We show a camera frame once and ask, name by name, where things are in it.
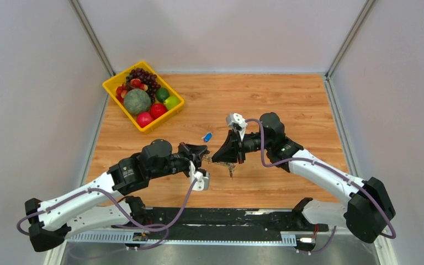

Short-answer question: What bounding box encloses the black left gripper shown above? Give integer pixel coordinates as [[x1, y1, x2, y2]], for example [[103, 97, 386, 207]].
[[149, 143, 207, 180]]

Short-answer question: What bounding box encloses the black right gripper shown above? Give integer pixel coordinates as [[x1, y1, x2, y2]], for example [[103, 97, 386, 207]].
[[211, 128, 272, 165]]

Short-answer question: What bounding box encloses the silver key with blue tag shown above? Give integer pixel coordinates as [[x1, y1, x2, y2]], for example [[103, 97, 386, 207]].
[[202, 132, 213, 142]]

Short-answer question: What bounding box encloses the silver keyring bunch with keys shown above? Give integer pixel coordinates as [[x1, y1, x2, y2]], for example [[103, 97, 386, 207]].
[[202, 155, 236, 179]]

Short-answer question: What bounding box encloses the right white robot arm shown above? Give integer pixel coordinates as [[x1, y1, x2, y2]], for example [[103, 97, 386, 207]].
[[211, 112, 397, 243]]

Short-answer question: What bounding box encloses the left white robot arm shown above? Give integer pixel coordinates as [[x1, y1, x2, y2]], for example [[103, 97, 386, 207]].
[[17, 139, 210, 252]]

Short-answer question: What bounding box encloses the red apple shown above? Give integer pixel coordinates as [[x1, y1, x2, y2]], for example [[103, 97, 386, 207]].
[[136, 112, 155, 128], [149, 103, 168, 119]]

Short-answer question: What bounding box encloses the dark green lime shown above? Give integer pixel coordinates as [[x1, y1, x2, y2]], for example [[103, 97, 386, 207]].
[[156, 87, 170, 103]]

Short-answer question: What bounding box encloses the green netted melon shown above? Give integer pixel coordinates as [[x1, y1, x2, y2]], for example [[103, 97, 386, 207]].
[[124, 89, 152, 115]]

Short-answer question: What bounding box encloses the dark purple grape bunch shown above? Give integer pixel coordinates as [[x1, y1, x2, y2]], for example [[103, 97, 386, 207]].
[[125, 67, 161, 103]]

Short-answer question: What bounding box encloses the yellow plastic fruit tray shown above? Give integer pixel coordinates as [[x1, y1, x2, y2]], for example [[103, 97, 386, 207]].
[[103, 61, 185, 134]]

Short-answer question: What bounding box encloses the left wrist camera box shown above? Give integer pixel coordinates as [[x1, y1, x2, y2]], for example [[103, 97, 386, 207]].
[[188, 161, 210, 191]]

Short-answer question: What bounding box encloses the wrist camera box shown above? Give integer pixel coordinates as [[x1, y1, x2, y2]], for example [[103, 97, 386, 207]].
[[226, 113, 247, 142], [188, 161, 210, 191]]

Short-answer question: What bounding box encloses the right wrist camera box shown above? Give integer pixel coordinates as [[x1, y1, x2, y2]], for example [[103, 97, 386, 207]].
[[226, 113, 247, 142]]

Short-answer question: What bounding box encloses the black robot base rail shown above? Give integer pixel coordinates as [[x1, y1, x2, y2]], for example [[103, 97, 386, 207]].
[[167, 208, 329, 241]]

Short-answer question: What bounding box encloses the left aluminium frame post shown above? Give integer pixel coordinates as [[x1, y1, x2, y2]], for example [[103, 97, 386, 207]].
[[68, 0, 116, 76]]

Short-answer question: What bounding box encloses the aluminium frame post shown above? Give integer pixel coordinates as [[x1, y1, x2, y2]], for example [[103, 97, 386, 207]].
[[68, 0, 116, 76], [325, 0, 377, 80]]

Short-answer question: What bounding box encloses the right aluminium frame post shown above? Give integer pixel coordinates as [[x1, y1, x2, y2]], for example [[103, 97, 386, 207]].
[[325, 0, 377, 80]]

